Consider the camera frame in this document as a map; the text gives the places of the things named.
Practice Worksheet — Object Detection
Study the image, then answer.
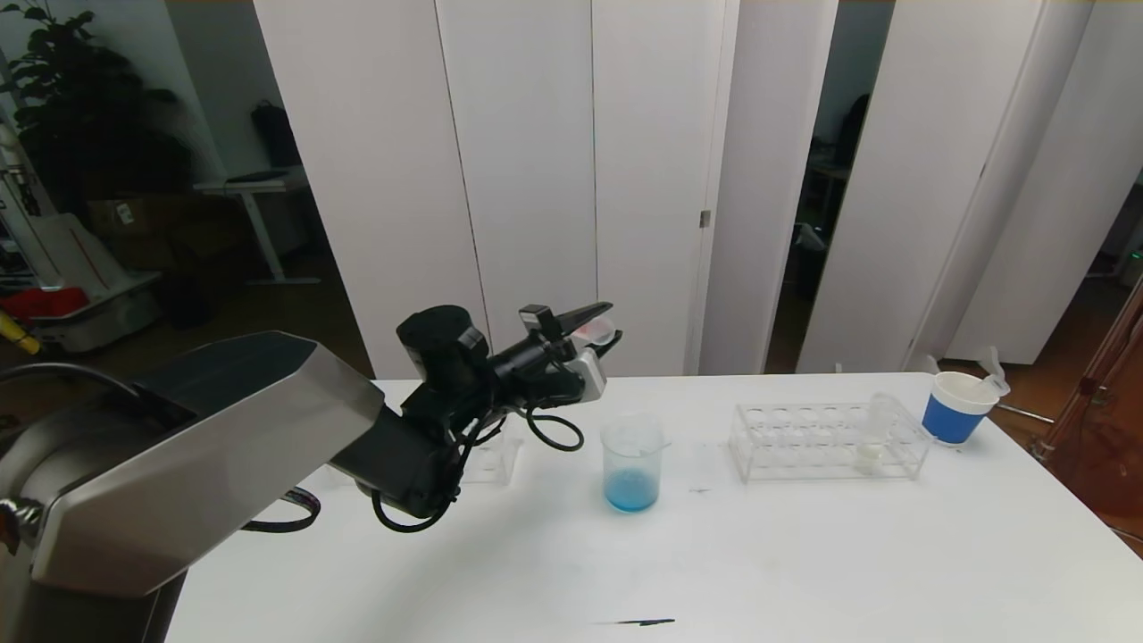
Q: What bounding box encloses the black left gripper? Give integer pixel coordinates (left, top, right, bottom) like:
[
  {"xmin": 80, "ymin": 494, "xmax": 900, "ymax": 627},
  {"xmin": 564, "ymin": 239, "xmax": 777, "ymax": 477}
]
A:
[{"xmin": 490, "ymin": 301, "xmax": 623, "ymax": 410}]

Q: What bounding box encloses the test tube with red pigment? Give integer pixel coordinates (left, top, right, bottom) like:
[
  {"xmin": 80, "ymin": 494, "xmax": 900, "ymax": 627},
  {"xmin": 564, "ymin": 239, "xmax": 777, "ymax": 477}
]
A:
[
  {"xmin": 980, "ymin": 347, "xmax": 1012, "ymax": 398},
  {"xmin": 571, "ymin": 313, "xmax": 619, "ymax": 347}
]

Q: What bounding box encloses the clear acrylic test tube rack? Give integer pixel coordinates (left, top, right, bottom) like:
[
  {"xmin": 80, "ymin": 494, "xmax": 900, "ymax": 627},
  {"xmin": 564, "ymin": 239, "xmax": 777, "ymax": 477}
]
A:
[
  {"xmin": 326, "ymin": 433, "xmax": 525, "ymax": 489},
  {"xmin": 728, "ymin": 402, "xmax": 931, "ymax": 483}
]

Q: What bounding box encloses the clear glass beaker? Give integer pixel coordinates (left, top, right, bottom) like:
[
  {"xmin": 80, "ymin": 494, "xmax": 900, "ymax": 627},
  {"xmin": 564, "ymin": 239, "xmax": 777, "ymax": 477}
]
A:
[{"xmin": 600, "ymin": 413, "xmax": 672, "ymax": 514}]

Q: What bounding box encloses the test tube with white pigment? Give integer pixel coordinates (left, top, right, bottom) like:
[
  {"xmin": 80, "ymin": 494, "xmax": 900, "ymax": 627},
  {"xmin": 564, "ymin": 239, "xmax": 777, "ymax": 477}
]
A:
[{"xmin": 855, "ymin": 394, "xmax": 896, "ymax": 470}]

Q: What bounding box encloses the white partition panel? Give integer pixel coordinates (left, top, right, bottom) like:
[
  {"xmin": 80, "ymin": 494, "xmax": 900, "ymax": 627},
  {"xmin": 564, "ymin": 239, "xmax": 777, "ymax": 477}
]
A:
[
  {"xmin": 797, "ymin": 0, "xmax": 1044, "ymax": 374},
  {"xmin": 254, "ymin": 0, "xmax": 496, "ymax": 380},
  {"xmin": 699, "ymin": 0, "xmax": 838, "ymax": 376},
  {"xmin": 591, "ymin": 0, "xmax": 740, "ymax": 379},
  {"xmin": 945, "ymin": 0, "xmax": 1143, "ymax": 369},
  {"xmin": 436, "ymin": 0, "xmax": 599, "ymax": 379}
]

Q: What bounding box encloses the blue white paper cup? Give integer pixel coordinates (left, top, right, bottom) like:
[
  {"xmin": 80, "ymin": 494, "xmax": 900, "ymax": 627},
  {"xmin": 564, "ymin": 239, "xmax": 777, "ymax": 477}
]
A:
[{"xmin": 922, "ymin": 372, "xmax": 999, "ymax": 446}]

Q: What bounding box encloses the white office desk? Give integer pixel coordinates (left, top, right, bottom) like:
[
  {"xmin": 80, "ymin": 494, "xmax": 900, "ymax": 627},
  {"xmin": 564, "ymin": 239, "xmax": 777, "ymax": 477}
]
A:
[{"xmin": 195, "ymin": 168, "xmax": 319, "ymax": 287}]

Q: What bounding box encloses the black backpack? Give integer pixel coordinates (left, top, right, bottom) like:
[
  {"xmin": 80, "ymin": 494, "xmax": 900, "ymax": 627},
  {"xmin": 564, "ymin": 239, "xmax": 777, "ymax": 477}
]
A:
[{"xmin": 250, "ymin": 100, "xmax": 302, "ymax": 171}]

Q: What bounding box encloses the brown cardboard box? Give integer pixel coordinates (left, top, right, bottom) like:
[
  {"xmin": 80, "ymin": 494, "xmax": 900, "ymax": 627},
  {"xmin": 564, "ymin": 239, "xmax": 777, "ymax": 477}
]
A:
[{"xmin": 89, "ymin": 196, "xmax": 179, "ymax": 240}]

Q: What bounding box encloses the white floor machine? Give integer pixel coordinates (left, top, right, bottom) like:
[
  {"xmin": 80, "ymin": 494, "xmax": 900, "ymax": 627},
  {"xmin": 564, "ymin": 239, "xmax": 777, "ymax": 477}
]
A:
[{"xmin": 0, "ymin": 213, "xmax": 163, "ymax": 354}]

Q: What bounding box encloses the dark green potted plant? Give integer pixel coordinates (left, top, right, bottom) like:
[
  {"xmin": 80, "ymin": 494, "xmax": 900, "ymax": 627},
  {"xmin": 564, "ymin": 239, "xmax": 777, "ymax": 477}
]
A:
[{"xmin": 0, "ymin": 0, "xmax": 191, "ymax": 213}]

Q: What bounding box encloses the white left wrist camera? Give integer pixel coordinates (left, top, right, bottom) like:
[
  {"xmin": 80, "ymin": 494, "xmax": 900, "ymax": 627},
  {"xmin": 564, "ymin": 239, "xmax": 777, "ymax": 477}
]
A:
[{"xmin": 571, "ymin": 347, "xmax": 609, "ymax": 399}]

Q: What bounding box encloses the black left camera cable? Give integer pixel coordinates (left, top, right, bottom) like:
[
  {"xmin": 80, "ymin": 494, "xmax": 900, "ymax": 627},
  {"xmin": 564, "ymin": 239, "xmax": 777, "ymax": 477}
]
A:
[{"xmin": 371, "ymin": 393, "xmax": 587, "ymax": 535}]

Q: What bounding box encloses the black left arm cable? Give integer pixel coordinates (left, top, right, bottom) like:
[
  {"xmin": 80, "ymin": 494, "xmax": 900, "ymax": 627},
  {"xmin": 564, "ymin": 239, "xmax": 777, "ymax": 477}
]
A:
[{"xmin": 0, "ymin": 361, "xmax": 321, "ymax": 535}]

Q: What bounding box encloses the yellow tool handle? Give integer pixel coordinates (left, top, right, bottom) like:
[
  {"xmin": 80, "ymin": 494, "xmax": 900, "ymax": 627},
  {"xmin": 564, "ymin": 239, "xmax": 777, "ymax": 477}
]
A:
[{"xmin": 0, "ymin": 311, "xmax": 41, "ymax": 356}]

